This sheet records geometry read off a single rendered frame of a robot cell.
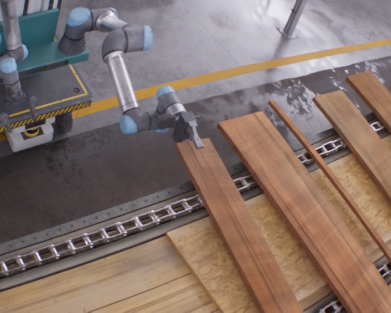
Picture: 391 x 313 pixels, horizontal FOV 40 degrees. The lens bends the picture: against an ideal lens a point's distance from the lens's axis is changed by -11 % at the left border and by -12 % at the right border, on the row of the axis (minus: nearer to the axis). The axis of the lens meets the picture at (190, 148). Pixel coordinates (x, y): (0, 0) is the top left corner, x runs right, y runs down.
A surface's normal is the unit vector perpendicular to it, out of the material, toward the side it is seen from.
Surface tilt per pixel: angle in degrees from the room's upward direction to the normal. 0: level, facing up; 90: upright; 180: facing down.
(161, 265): 0
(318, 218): 0
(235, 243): 0
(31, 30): 90
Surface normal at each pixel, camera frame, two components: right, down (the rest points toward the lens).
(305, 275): 0.26, -0.65
